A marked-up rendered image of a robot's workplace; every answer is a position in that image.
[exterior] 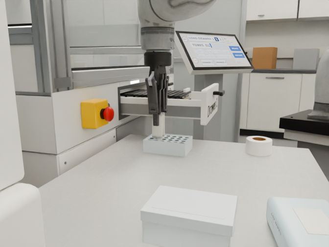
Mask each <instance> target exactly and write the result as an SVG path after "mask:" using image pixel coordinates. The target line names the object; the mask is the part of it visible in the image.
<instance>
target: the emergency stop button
mask: <svg viewBox="0 0 329 247"><path fill-rule="evenodd" d="M103 117H104V119H105V121H107V122H110V121H111V120H112V119H113V118H114V110H113V108H112V107H106V108H105V110H104V111H103Z"/></svg>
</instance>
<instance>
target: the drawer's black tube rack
mask: <svg viewBox="0 0 329 247"><path fill-rule="evenodd" d="M183 92H184V91H176V90H168V93H167V98H168V99H184V98H182V97H181V98H175V96H176V95H178V94H180V93H183ZM120 95H121V96H125V97H127V96H133V97H135V96H137V98H148V97H147V90H145V89H137V90H133V91H130V92H126V93H122V94H120Z"/></svg>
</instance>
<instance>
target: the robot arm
mask: <svg viewBox="0 0 329 247"><path fill-rule="evenodd" d="M215 2H216V0H137V4H138V18H139V21H140V24H141V49H142V50H145V51H146V52H145V53H144V65H145V66H149V67H150V71H149V78H146V79H145V83H146V87H147V97H148V108H149V114H152V137H154V138H162V137H163V136H165V113H167V110H165V109H167V93H168V82H169V76H167V74H166V69H165V67H166V66H171V64H172V54H171V53H170V52H169V50H174V33H175V31H174V27H175V23H176V22H177V21H183V20H187V19H190V18H193V17H196V16H198V15H200V14H202V13H204V12H206V11H207V10H208V9H209V8H211V7H212V5H213V4H214V3H215ZM314 95H315V99H314V106H313V110H311V113H310V114H308V115H307V118H308V119H322V120H329V48H328V49H326V50H325V52H324V53H323V55H322V57H321V59H320V61H319V64H318V67H317V72H316V78H315V90H314Z"/></svg>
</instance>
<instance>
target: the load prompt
mask: <svg viewBox="0 0 329 247"><path fill-rule="evenodd" d="M186 36H187V38H188V40H189V41H200V42H223V43H224V41H223V39H222V37H218V36H201V35H186Z"/></svg>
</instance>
